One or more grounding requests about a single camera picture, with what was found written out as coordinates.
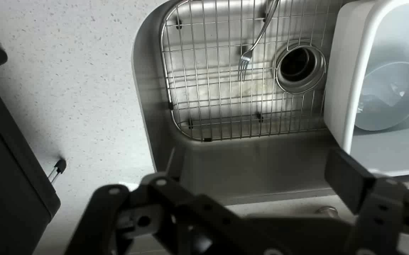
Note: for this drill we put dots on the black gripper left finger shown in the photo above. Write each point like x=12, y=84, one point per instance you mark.
x=105, y=217

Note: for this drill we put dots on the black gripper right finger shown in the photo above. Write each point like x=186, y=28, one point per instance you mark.
x=350, y=182

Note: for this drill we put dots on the silver metal spoon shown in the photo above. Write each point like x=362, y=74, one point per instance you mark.
x=247, y=57

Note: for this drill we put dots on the stainless steel sink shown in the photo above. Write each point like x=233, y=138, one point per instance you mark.
x=261, y=161

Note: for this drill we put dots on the clear plastic bowl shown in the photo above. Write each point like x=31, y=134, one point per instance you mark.
x=393, y=94

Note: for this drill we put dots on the black steel dish rack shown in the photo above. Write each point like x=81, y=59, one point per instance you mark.
x=5, y=179

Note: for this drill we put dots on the white plastic wash tub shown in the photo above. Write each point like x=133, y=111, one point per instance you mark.
x=343, y=71

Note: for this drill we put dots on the round sink drain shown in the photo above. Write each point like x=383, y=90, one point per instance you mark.
x=296, y=64

